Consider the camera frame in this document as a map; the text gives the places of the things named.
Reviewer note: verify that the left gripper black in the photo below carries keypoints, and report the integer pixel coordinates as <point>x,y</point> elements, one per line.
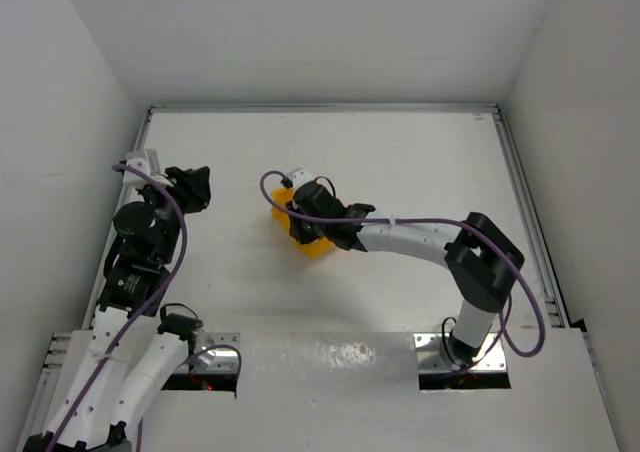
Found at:
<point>181,192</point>

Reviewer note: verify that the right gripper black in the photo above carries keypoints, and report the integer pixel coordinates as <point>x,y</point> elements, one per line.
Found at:
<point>298,223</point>

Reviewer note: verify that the yellow plastic bin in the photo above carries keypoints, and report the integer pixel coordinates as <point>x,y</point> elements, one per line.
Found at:
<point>312,250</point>

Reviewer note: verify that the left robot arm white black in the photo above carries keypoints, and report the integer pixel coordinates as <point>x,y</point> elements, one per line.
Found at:
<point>135,344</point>

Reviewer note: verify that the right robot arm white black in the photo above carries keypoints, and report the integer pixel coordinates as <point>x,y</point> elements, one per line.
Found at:
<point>481,275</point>

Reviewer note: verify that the white front cover board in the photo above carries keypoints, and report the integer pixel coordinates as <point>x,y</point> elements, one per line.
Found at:
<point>360,392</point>

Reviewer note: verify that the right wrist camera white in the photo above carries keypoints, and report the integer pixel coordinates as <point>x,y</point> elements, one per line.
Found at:
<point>298,177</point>

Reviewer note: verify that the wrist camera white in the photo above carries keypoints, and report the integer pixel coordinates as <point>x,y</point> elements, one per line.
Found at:
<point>145,161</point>
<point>298,177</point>

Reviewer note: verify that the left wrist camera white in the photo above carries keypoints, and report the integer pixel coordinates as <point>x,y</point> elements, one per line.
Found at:
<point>145,161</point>

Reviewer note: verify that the aluminium frame rail back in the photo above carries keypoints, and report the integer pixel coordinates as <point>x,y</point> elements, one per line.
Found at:
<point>301,107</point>

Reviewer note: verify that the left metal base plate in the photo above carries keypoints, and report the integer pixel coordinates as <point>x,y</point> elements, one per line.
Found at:
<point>215,353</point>

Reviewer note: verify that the metal base plate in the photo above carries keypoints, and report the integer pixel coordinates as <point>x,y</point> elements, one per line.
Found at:
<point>215,353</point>
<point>433,359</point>

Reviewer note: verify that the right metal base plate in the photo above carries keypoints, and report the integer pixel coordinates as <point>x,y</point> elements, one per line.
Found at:
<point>433,359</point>

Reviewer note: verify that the aluminium frame rail right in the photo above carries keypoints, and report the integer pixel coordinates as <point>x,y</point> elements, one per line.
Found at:
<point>552,294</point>

